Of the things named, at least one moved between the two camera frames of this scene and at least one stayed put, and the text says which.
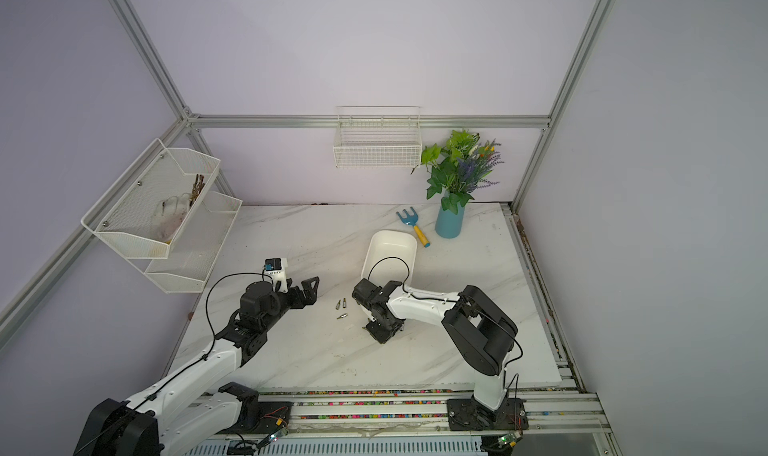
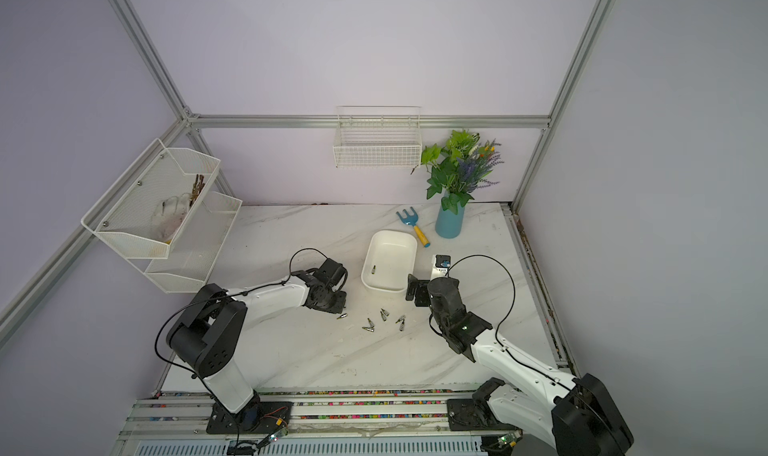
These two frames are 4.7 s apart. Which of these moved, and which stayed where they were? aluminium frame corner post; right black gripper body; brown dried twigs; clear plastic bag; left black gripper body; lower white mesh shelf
Moved: left black gripper body; right black gripper body
Stayed: clear plastic bag; aluminium frame corner post; brown dried twigs; lower white mesh shelf
